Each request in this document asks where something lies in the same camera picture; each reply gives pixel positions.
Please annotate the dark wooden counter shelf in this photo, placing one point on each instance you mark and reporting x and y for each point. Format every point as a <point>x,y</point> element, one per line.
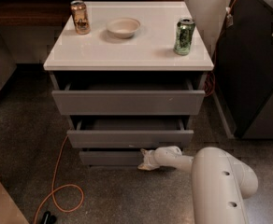
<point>41,12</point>

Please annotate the grey top drawer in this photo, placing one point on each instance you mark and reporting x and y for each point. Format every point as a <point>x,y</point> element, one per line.
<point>112,100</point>

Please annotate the grey bottom drawer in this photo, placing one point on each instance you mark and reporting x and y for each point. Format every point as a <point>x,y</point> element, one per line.
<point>127,158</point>

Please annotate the grey drawer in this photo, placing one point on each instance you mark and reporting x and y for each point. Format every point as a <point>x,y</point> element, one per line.
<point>118,132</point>
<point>112,100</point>
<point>127,158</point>

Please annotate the green soda can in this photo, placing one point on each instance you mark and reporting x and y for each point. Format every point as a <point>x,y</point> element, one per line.
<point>184,35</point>

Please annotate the grey middle drawer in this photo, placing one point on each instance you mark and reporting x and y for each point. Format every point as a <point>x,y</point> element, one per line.
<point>118,132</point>

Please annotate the white top drawer cabinet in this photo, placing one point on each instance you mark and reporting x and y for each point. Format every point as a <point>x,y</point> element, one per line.
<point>145,59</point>

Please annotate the black plug on floor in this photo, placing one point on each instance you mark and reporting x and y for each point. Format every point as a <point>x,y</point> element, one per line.
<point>48,218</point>

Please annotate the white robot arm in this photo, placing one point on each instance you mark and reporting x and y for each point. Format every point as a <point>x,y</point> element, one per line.
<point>220,182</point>

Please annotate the beige paper bowl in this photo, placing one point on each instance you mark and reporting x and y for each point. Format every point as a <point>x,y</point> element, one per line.
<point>123,27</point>

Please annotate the black cabinet at right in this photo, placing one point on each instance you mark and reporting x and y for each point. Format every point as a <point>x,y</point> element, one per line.
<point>244,70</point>

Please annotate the gold soda can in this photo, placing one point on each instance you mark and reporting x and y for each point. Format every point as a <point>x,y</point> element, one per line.
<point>80,17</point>

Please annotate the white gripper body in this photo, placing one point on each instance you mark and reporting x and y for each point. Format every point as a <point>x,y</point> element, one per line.
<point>159,157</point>

